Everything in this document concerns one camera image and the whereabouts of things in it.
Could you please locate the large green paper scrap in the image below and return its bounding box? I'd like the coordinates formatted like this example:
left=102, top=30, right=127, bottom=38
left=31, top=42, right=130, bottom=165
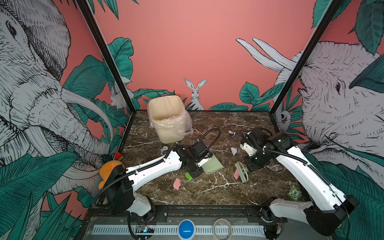
left=185, top=172, right=194, bottom=181

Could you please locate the pale green dustpan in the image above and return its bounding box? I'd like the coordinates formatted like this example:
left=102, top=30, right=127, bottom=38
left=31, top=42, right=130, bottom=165
left=201, top=155, right=224, bottom=175

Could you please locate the pale green hand brush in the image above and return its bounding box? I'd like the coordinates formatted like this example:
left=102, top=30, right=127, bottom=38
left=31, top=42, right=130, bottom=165
left=235, top=162, right=249, bottom=183

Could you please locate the pink paper scrap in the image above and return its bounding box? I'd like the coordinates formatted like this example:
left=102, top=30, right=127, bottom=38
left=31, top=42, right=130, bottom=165
left=234, top=170, right=240, bottom=180
left=173, top=178, right=182, bottom=191

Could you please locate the cream trash bin with bag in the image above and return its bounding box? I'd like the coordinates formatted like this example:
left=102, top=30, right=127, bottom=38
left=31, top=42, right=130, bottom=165
left=147, top=95, right=193, bottom=144

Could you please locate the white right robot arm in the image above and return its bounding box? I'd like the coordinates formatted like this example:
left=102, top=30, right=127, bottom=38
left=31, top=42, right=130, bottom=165
left=236, top=128, right=359, bottom=240

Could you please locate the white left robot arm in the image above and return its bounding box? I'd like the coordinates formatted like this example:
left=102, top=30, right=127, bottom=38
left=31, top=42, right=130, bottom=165
left=92, top=139, right=216, bottom=223

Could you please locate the white crumpled scrap left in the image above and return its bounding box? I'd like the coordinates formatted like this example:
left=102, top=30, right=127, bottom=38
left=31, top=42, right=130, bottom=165
left=161, top=146, right=169, bottom=156

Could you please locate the white paper scrap centre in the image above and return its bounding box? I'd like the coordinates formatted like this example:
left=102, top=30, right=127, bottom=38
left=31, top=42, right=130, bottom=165
left=231, top=147, right=238, bottom=156

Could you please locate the small green toy figure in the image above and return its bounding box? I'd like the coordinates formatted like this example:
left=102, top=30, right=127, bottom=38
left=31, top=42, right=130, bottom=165
left=287, top=187, right=302, bottom=202

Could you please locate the colourful toy brick block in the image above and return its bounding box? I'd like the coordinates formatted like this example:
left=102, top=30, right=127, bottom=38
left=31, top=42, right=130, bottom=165
left=115, top=152, right=125, bottom=162

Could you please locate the blue round button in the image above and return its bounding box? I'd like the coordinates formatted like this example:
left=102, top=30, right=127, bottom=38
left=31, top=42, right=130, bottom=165
left=178, top=219, right=196, bottom=240

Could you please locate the orange duck toy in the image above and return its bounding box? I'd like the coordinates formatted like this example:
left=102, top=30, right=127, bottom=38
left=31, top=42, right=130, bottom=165
left=99, top=161, right=126, bottom=190

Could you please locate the small circuit board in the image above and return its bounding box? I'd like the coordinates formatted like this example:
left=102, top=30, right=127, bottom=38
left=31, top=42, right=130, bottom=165
left=136, top=225, right=156, bottom=235

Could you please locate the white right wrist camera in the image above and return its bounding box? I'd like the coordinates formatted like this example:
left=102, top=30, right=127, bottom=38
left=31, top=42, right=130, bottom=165
left=240, top=143, right=257, bottom=157

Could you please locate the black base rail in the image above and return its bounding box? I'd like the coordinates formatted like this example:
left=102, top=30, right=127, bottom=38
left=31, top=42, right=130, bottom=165
left=86, top=204, right=328, bottom=224

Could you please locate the clear tape ring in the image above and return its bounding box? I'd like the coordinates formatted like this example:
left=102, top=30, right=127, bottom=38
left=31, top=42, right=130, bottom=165
left=212, top=218, right=233, bottom=240

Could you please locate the black right frame post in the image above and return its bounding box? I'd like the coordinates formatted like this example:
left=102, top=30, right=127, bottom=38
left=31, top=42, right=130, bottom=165
left=269, top=0, right=343, bottom=116

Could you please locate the black frame post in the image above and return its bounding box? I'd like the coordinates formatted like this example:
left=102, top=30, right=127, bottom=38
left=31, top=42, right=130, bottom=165
left=269, top=0, right=343, bottom=116
left=76, top=0, right=136, bottom=114

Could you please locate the black left frame post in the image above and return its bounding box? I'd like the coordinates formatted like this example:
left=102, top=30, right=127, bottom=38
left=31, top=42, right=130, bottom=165
left=76, top=0, right=136, bottom=114

